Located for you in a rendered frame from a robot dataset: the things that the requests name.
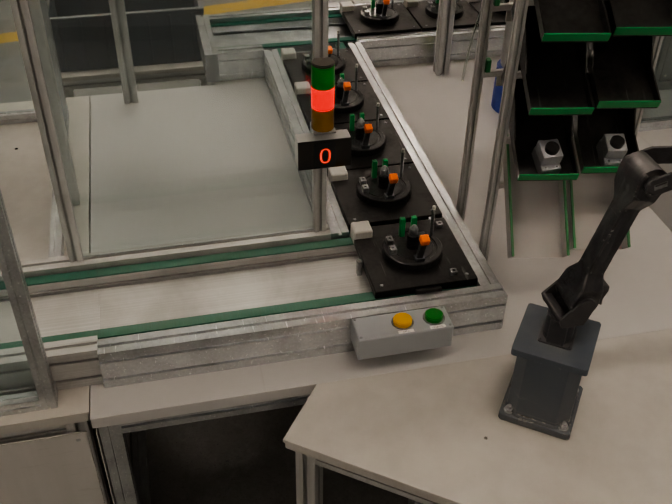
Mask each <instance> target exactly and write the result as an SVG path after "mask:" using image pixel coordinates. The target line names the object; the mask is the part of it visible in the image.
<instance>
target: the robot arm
mask: <svg viewBox="0 0 672 504"><path fill-rule="evenodd" d="M658 164H672V146H651V147H648V148H645V149H643V150H640V151H637V152H634V153H631V154H629V155H626V156H625V157H624V158H623V159H622V161H621V162H620V164H619V167H618V170H617V173H616V175H615V178H614V197H613V200H612V202H611V203H610V205H609V207H608V209H607V211H606V213H605V214H604V216H603V218H602V220H601V222H600V224H599V226H598V227H597V229H596V231H595V233H594V235H593V237H592V238H591V240H590V242H589V244H588V246H587V248H586V249H585V251H584V253H583V255H582V257H581V259H580V260H579V262H577V263H575V264H573V265H571V266H569V267H567V268H566V269H565V271H564V272H563V273H562V275H561V276H560V277H559V279H557V280H556V281H555V282H554V283H553V284H551V285H550V286H549V287H548V288H546V289H545V290H544V291H543V292H542V293H541V295H542V299H543V301H545V303H546V304H547V306H548V310H547V315H546V319H545V320H544V322H543V325H542V328H541V331H540V333H539V336H538V341H539V342H541V343H545V344H548V345H552V346H555V347H559V348H562V349H565V350H571V349H572V346H573V342H574V339H575V336H576V333H577V328H576V327H575V326H581V325H584V324H585V323H586V321H587V320H588V318H589V317H590V315H591V314H592V312H593V311H594V310H595V309H596V307H597V306H598V304H600V305H601V304H602V300H603V298H604V296H605V295H606V294H607V292H608V291H609V285H608V284H607V283H606V281H605V280H604V273H605V271H606V270H607V268H608V266H609V264H610V262H611V261H612V259H613V257H614V255H615V254H616V252H617V250H618V248H619V247H620V245H621V243H622V241H623V240H624V238H625V236H626V234H627V233H628V231H629V229H630V227H631V226H632V224H633V222H634V220H635V219H636V217H637V215H638V213H639V212H640V211H641V210H642V209H644V208H646V207H648V206H650V205H652V204H654V203H655V202H656V200H657V199H658V198H659V197H660V195H661V194H662V193H665V192H668V191H671V190H672V172H670V173H666V172H665V171H664V170H663V169H662V168H661V167H660V166H659V165H658Z"/></svg>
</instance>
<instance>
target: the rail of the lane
mask: <svg viewBox="0 0 672 504"><path fill-rule="evenodd" d="M507 298H508V295H507V293H506V292H505V290H504V288H503V286H502V285H501V283H496V284H489V285H482V286H475V287H468V288H461V289H454V290H446V291H442V287H441V286H434V287H427V288H420V289H415V295H411V296H404V297H396V298H389V299H382V300H375V301H368V302H361V303H354V304H346V305H339V306H332V307H325V308H318V309H311V310H304V311H296V312H289V313H282V314H275V315H268V316H261V317H253V318H246V319H239V320H232V321H225V322H218V323H211V324H203V325H196V326H189V327H182V328H175V329H168V330H161V331H153V332H146V333H139V334H132V335H125V336H118V337H111V338H103V339H97V347H98V348H97V356H98V361H99V365H100V370H101V374H102V378H103V383H104V387H105V388H110V387H117V386H124V385H130V384H137V383H144V382H150V381H157V380H163V379H170V378H177V377H183V376H190V375H197V374H203V373H210V372H217V371H223V370H230V369H237V368H243V367H250V366H257V365H263V364H270V363H277V362H283V361H290V360H296V359H303V358H310V357H316V356H323V355H330V354H336V353H343V352H350V351H355V350H354V347H353V344H352V341H351V320H352V319H355V318H362V317H369V316H376V315H383V314H390V313H397V312H404V311H411V310H418V309H425V308H432V307H439V306H444V307H445V309H446V311H447V313H448V315H449V318H450V320H451V322H452V324H453V326H454V329H453V336H456V335H463V334H469V333H476V332H483V331H489V330H496V329H501V328H502V325H503V320H504V314H505V309H506V304H507Z"/></svg>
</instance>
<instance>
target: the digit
mask: <svg viewBox="0 0 672 504"><path fill-rule="evenodd" d="M335 158H336V142H330V143H320V144H314V167H323V166H332V165H335Z"/></svg>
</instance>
